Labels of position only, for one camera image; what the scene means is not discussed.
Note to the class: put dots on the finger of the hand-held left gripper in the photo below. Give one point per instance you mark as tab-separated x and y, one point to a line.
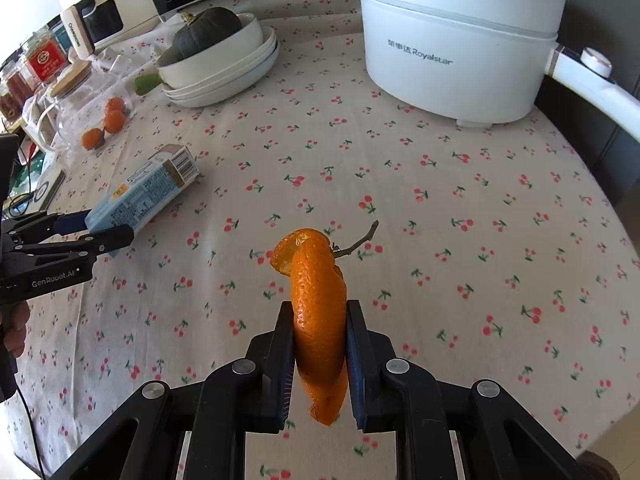
107	239
70	222

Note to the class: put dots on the dark green pumpkin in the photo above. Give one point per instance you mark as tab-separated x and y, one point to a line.
205	32

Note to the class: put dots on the light blue milk carton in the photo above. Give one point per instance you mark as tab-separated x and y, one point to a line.
145	185

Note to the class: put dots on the orange peel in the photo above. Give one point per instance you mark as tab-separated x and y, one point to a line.
315	310

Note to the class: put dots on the glass pitcher with bamboo lid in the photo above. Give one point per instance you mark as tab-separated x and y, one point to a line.
70	110

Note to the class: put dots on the brown plastic bin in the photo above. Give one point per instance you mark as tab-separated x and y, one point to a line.
600	467

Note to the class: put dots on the person's left hand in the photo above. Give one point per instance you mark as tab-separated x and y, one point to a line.
15	327

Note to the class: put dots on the white bowl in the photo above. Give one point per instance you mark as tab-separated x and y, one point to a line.
220	62

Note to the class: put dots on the small green fruit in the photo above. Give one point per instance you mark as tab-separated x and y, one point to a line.
146	84

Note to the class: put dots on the small orange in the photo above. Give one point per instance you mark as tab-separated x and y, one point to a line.
115	105
92	138
114	121

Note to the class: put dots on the white electric pot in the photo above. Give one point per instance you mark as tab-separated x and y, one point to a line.
450	60

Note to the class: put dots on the white deep plate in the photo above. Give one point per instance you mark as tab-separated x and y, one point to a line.
225	100
267	55

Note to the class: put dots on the red label glass jar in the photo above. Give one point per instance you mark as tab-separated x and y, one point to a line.
45	57

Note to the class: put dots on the cherry print tablecloth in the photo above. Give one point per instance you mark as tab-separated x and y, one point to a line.
400	210

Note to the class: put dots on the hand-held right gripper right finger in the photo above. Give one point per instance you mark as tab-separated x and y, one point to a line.
361	360

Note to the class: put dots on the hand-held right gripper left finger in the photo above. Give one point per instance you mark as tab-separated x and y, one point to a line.
281	360

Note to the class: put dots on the white charging pad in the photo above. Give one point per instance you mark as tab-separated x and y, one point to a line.
45	187

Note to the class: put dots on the glass spice jar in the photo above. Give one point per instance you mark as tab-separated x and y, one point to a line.
17	87

